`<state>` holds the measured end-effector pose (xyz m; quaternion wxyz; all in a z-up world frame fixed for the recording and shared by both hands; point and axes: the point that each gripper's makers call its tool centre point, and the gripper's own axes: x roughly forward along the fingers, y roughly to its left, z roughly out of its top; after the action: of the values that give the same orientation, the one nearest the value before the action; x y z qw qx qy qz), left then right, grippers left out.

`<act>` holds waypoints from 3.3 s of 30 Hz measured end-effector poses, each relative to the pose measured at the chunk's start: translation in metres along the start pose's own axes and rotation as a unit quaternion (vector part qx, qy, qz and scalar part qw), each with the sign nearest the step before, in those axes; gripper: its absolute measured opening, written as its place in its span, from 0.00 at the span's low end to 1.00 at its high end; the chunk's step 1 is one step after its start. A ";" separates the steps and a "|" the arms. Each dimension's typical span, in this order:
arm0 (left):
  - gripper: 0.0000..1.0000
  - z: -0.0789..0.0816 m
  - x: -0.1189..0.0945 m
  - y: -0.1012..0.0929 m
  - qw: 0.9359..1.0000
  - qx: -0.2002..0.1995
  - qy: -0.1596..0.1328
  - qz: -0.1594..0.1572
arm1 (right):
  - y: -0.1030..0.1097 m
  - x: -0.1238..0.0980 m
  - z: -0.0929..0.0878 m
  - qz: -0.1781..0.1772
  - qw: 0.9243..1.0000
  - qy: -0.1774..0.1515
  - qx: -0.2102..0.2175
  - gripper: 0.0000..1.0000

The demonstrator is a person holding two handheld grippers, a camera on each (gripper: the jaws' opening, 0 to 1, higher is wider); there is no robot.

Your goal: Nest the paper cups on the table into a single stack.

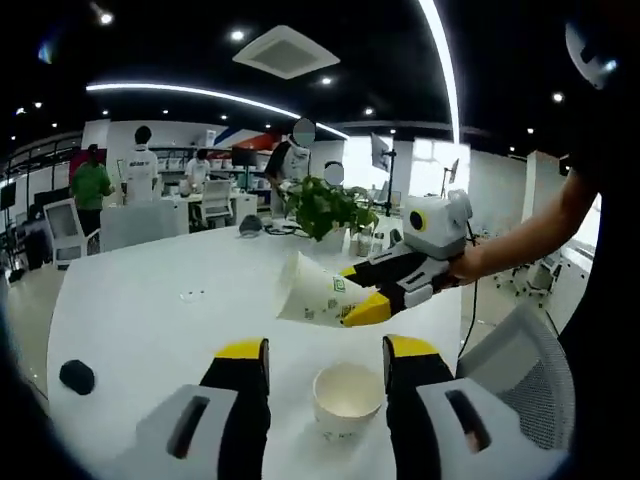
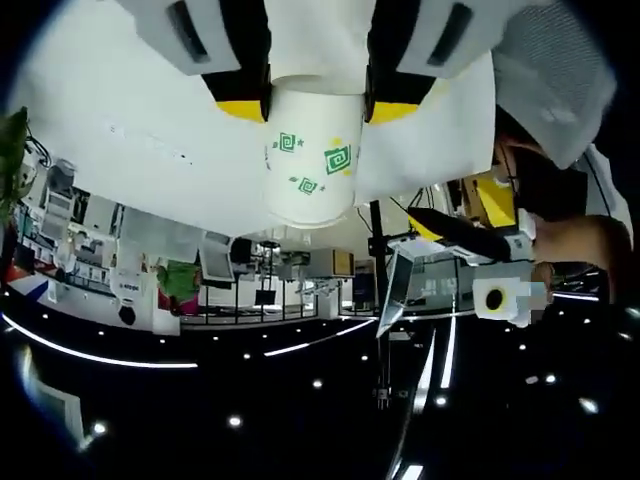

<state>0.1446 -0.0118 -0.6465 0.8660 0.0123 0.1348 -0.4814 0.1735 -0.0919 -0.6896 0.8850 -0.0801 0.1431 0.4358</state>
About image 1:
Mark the dark grey pouch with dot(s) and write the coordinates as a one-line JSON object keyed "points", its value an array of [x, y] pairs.
{"points": [[250, 225]]}

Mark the small clear plastic piece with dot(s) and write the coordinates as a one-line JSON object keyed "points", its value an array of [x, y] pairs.
{"points": [[192, 296]]}

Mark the person's right hand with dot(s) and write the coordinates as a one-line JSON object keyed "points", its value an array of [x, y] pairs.
{"points": [[470, 267]]}

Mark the glass jar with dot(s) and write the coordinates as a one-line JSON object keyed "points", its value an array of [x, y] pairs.
{"points": [[365, 245]]}

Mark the small black object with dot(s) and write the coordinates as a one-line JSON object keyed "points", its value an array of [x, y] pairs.
{"points": [[76, 376]]}

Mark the ceiling air vent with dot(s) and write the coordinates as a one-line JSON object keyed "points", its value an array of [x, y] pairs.
{"points": [[286, 52]]}

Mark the grey mesh office chair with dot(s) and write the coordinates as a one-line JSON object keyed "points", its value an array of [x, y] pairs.
{"points": [[530, 370]]}

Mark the straight ceiling light strip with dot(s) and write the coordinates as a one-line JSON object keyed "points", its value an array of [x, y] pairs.
{"points": [[445, 65]]}

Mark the white worn device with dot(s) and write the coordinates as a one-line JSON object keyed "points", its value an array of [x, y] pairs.
{"points": [[590, 47]]}

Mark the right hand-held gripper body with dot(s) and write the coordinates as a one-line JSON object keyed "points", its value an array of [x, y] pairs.
{"points": [[440, 230]]}

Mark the person's black shirt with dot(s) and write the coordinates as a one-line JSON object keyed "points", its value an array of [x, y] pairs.
{"points": [[600, 325]]}

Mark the green potted plant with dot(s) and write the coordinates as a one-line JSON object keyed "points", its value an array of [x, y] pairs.
{"points": [[325, 205]]}

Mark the monitor on black stand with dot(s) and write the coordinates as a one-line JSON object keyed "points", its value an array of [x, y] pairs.
{"points": [[382, 147]]}

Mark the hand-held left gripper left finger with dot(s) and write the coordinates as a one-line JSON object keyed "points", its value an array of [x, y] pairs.
{"points": [[200, 435]]}

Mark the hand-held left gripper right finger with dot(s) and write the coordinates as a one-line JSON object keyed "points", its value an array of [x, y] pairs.
{"points": [[440, 435]]}

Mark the white table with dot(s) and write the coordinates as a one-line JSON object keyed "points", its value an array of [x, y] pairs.
{"points": [[150, 325]]}

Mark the white office chair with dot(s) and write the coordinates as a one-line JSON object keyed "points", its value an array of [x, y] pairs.
{"points": [[217, 201], [65, 230]]}

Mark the curved ceiling light strip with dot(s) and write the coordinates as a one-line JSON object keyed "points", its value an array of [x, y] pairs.
{"points": [[200, 92]]}

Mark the white printed paper cup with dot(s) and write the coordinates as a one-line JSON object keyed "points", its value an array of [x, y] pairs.
{"points": [[310, 290]]}

